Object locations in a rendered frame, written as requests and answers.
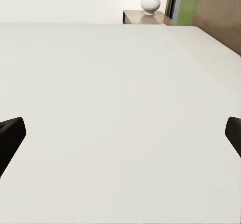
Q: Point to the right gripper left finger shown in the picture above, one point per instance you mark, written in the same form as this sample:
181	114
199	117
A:
12	133

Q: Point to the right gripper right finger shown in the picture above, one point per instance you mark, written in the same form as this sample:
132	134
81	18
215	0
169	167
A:
233	132

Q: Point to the nightstand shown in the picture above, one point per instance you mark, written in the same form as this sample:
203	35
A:
138	17

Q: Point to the fixed window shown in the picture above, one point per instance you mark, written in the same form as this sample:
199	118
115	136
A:
181	11

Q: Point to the bed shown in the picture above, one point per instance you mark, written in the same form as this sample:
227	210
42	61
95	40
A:
125	124

